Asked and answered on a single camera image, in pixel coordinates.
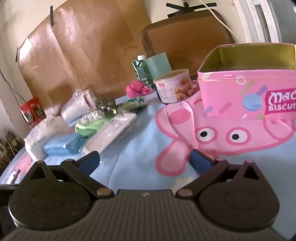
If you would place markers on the green cloth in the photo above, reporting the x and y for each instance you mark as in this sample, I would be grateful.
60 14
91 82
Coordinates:
89 128

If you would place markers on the blue soft pack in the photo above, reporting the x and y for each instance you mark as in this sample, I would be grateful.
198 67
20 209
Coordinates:
63 143

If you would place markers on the white window frame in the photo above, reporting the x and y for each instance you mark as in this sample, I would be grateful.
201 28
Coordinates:
252 18

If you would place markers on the bag of cotton balls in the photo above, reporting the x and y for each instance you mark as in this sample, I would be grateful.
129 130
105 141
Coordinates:
92 118

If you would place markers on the pink biscuit tin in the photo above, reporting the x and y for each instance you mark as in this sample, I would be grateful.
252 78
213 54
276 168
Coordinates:
226 95

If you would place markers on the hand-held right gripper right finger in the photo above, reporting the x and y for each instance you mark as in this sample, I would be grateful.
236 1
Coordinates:
200 162

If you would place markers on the red printed box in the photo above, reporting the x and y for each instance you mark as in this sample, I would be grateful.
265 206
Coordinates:
31 112

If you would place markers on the brown cardboard sheet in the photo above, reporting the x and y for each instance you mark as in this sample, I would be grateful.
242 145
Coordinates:
81 51

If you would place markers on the white tissue pack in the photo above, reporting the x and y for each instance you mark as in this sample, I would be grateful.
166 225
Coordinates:
38 139

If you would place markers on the blue printed blanket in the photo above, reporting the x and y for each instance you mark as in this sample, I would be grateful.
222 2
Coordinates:
138 143

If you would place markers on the green drink carton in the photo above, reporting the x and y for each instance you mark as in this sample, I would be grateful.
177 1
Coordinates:
141 71

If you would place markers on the pink fluffy cloth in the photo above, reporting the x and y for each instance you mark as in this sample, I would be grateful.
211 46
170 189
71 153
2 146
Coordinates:
136 89

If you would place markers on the brown woven chair back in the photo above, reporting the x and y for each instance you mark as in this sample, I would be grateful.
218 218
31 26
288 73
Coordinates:
189 41

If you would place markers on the black tape strip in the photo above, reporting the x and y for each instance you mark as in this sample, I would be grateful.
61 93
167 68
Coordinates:
176 14
207 4
52 15
175 5
17 54

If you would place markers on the white round snack tub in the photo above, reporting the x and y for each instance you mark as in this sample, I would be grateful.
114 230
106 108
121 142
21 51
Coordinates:
173 88

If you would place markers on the teal paper box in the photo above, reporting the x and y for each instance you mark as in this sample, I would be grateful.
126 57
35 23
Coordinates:
159 66

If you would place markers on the bag of plastic cups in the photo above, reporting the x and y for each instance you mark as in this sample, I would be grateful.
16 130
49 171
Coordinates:
77 106

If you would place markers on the green patterned packet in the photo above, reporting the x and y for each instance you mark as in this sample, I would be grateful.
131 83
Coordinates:
131 104

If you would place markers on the white plastic tray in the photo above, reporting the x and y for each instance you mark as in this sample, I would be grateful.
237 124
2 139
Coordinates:
108 133

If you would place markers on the dark green shiny packet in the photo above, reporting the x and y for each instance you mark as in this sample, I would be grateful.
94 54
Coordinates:
106 105

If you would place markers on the white crumpled plastic bag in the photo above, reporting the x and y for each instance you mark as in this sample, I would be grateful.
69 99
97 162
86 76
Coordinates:
53 113

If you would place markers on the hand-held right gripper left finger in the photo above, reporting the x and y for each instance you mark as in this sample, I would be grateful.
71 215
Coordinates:
89 162

